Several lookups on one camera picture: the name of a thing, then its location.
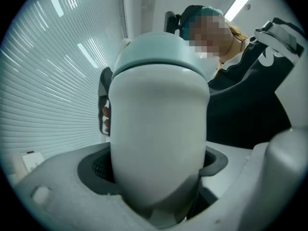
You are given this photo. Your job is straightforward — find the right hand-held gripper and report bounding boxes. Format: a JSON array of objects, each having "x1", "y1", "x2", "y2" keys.
[{"x1": 98, "y1": 38, "x2": 133, "y2": 137}]

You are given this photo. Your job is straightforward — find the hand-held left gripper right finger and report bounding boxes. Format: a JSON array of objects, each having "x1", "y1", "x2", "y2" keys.
[{"x1": 173, "y1": 128, "x2": 308, "y2": 231}]

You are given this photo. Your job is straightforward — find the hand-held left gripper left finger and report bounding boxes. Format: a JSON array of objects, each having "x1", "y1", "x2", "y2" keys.
[{"x1": 13, "y1": 142, "x2": 154, "y2": 231}]

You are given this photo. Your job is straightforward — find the light teal bottle lid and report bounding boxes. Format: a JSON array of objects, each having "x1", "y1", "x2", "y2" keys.
[{"x1": 111, "y1": 31, "x2": 207, "y2": 82}]

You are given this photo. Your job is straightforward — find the person's right hand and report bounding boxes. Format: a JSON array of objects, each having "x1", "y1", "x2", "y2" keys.
[{"x1": 102, "y1": 105, "x2": 111, "y2": 133}]

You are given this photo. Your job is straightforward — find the small white box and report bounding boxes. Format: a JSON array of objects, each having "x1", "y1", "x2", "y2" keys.
[{"x1": 22, "y1": 150, "x2": 46, "y2": 173}]

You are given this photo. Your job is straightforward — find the white window blinds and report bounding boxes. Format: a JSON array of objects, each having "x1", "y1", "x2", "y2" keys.
[{"x1": 0, "y1": 0, "x2": 128, "y2": 161}]

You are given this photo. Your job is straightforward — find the person's head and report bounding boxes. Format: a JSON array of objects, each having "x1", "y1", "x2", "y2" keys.
[{"x1": 186, "y1": 7, "x2": 248, "y2": 71}]

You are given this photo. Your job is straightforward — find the black sweatshirt with white print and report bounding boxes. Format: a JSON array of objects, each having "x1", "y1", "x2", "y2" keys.
[{"x1": 206, "y1": 17, "x2": 307, "y2": 150}]

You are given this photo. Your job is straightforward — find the long ceiling light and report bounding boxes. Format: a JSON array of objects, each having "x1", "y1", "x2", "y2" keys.
[{"x1": 224, "y1": 0, "x2": 261, "y2": 22}]

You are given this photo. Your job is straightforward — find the black head camera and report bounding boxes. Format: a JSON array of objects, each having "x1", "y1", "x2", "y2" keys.
[{"x1": 164, "y1": 11, "x2": 184, "y2": 35}]

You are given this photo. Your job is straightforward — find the teal head strap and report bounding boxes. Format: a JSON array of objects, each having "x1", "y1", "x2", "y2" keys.
[{"x1": 180, "y1": 5, "x2": 225, "y2": 42}]

